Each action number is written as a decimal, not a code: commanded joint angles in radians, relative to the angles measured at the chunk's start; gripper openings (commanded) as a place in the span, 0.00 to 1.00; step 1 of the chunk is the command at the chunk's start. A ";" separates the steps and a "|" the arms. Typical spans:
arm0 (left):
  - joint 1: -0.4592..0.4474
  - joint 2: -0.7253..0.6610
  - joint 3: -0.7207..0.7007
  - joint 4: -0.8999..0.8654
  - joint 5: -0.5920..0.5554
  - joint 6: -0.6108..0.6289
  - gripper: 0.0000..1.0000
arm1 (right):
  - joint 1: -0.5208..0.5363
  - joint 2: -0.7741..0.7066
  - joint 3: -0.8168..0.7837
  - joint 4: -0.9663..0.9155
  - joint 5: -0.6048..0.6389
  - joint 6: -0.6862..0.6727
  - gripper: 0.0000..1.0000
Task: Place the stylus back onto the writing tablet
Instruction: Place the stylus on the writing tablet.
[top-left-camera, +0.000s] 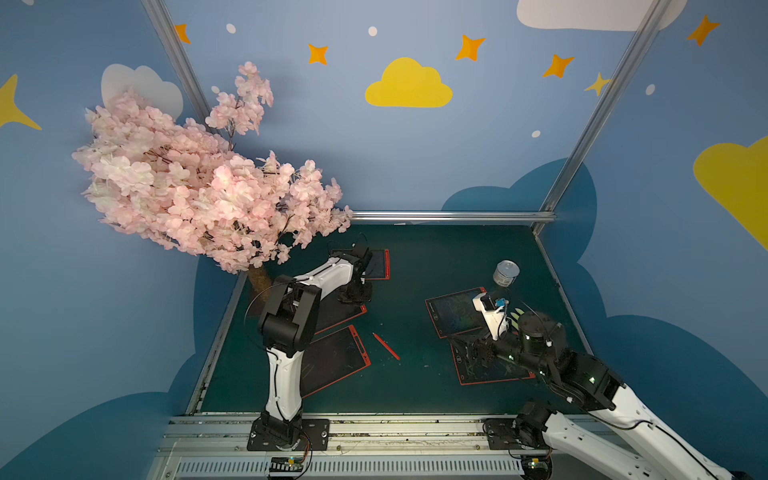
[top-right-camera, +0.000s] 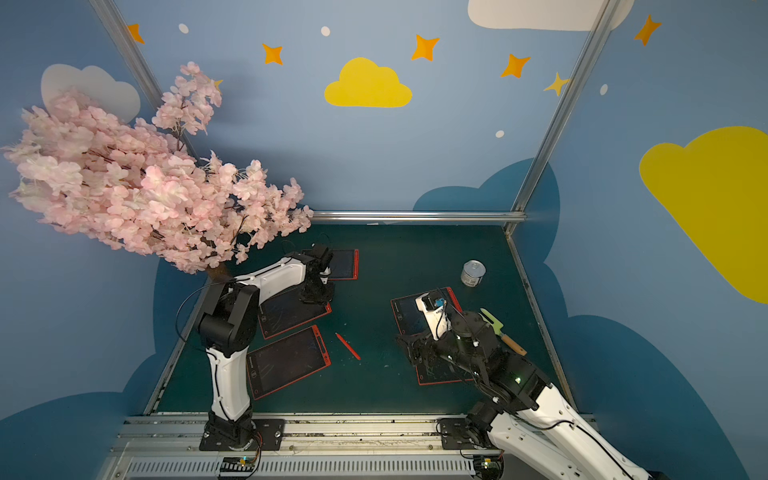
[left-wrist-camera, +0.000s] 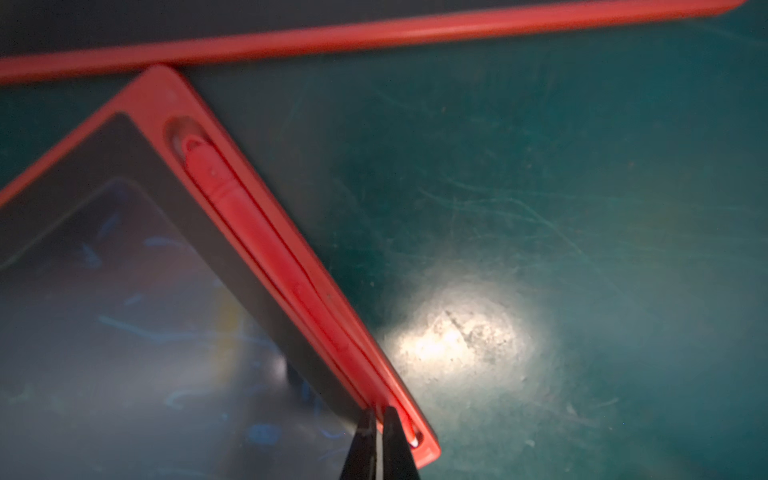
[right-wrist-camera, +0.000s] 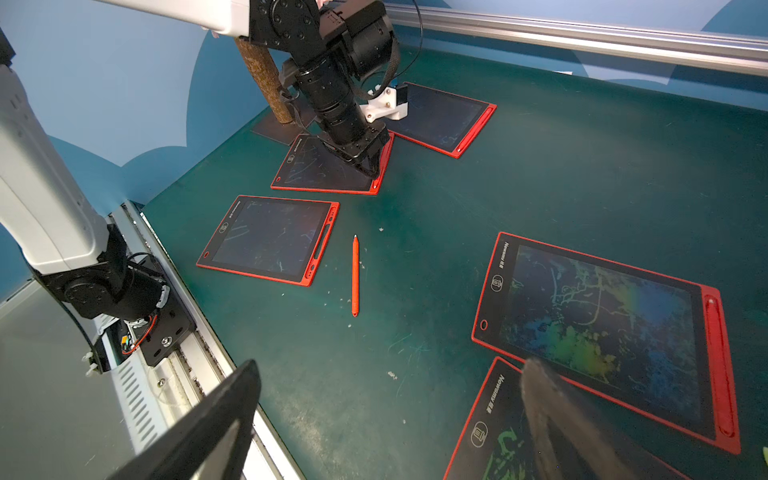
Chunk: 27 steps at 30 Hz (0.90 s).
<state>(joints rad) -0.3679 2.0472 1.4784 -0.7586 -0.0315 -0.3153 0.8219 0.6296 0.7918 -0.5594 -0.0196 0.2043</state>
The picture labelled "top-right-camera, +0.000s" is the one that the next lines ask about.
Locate red tablet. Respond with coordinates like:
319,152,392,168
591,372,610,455
246,325,332,400
390,287,463,336
259,290,332,340
329,249,359,281
413,358,473,386

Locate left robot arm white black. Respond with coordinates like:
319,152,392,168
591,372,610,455
194,244,334,451

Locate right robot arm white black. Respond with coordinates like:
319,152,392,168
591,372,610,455
398,306,661,479

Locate silver tin can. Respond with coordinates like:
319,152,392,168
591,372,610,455
460,260,486,288

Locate right circuit board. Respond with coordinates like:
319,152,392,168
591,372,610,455
472,456,504,480

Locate circuit board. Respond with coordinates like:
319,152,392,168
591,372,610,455
216,457,261,479
472,456,504,480

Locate left circuit board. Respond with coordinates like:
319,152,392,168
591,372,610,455
216,457,261,479

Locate pink cherry blossom tree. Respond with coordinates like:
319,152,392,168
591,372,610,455
5,62,313,274

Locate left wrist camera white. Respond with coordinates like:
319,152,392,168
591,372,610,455
320,267,331,285

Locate green garden fork wooden handle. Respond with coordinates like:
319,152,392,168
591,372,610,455
480,308,527,356

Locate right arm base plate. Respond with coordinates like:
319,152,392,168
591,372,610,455
436,417,495,451

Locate aluminium back rail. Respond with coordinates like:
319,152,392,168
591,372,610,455
313,211,526,224

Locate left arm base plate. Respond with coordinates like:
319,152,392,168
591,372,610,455
199,417,285,452

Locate aluminium rail frame front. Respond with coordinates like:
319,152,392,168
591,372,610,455
95,412,619,480

